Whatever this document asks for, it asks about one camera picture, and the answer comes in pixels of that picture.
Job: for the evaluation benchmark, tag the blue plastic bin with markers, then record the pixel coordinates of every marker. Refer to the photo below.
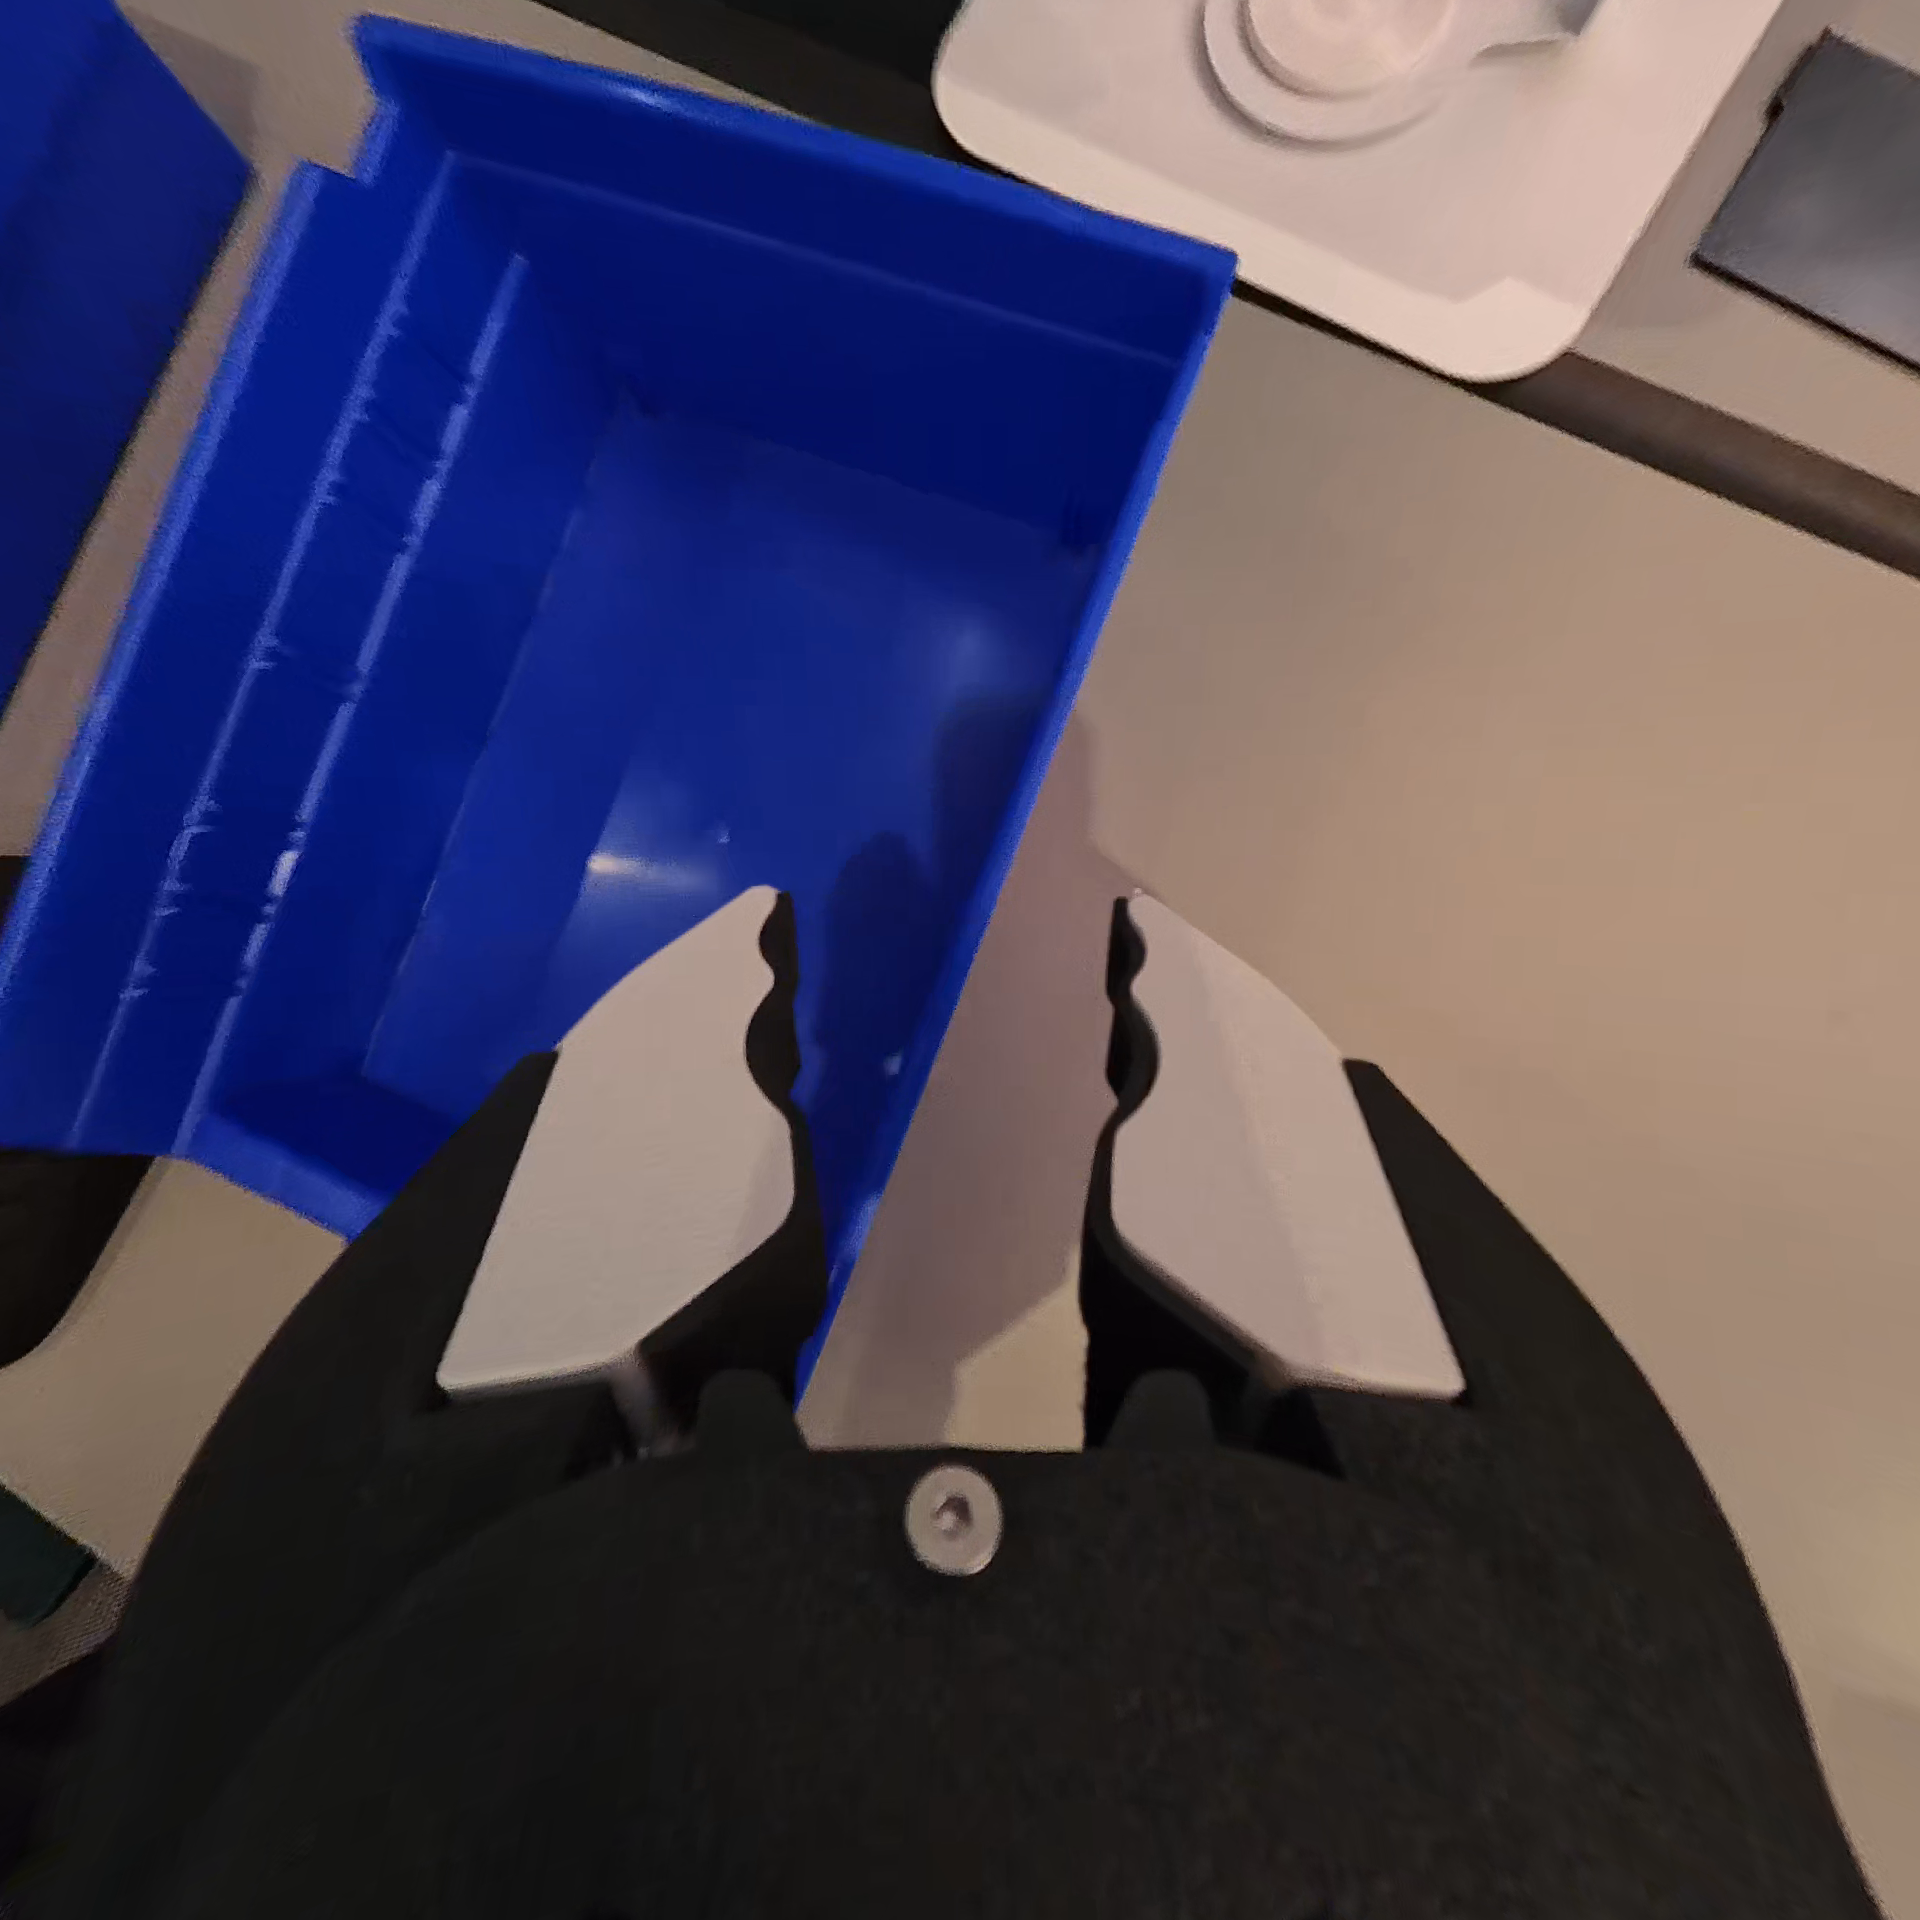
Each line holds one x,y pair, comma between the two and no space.
751,600
90,226

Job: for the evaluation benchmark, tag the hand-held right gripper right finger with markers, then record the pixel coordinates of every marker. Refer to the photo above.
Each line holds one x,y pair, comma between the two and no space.
1275,1202

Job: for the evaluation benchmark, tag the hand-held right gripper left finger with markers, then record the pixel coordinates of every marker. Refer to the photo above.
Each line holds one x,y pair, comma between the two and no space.
629,1186

